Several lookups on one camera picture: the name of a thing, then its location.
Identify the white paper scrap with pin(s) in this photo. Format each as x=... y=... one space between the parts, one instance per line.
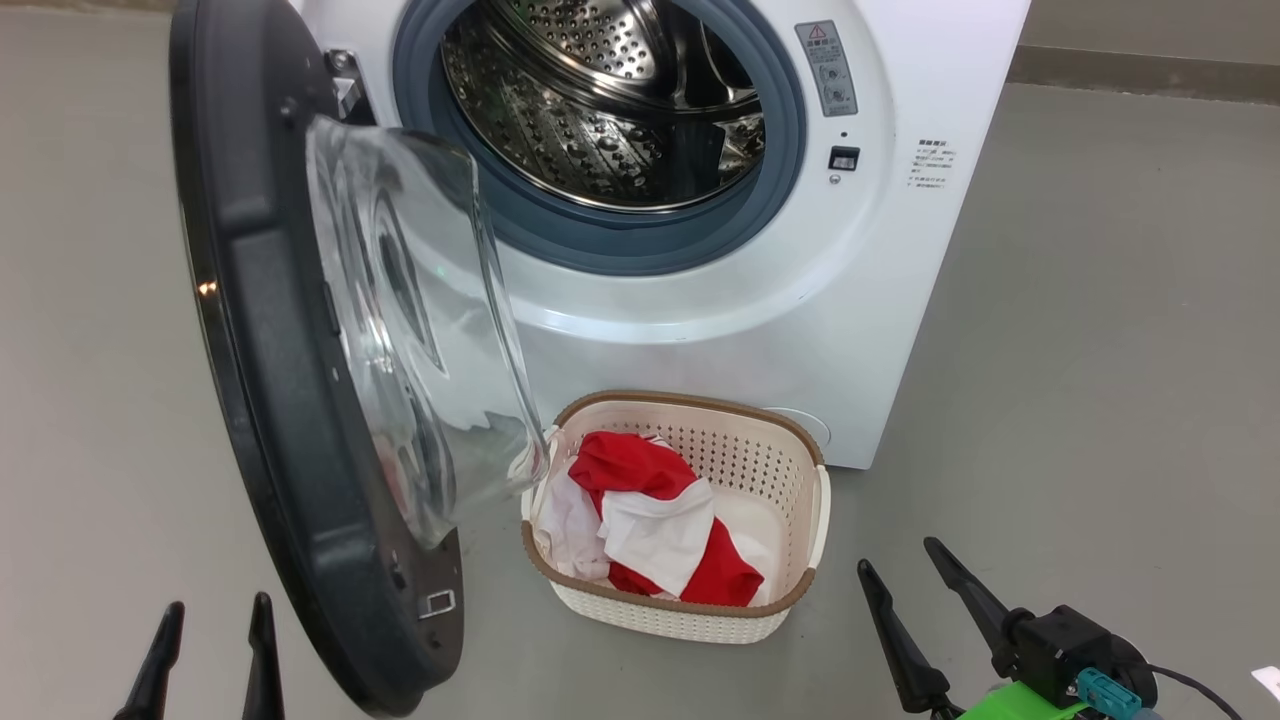
x=1268 y=682

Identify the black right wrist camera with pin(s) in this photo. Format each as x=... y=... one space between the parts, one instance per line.
x=1070 y=650

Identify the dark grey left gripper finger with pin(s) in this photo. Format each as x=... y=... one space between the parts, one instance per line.
x=155 y=670
x=264 y=660

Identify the cream perforated laundry basket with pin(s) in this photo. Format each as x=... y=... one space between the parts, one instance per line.
x=780 y=470

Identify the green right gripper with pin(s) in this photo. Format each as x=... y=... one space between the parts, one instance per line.
x=1020 y=705

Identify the dark round washing machine door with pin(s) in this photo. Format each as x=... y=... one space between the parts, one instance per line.
x=270 y=350

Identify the grey warning label sticker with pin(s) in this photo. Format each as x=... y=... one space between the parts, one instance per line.
x=827 y=68

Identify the white front-load washing machine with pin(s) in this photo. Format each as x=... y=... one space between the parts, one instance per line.
x=850 y=300

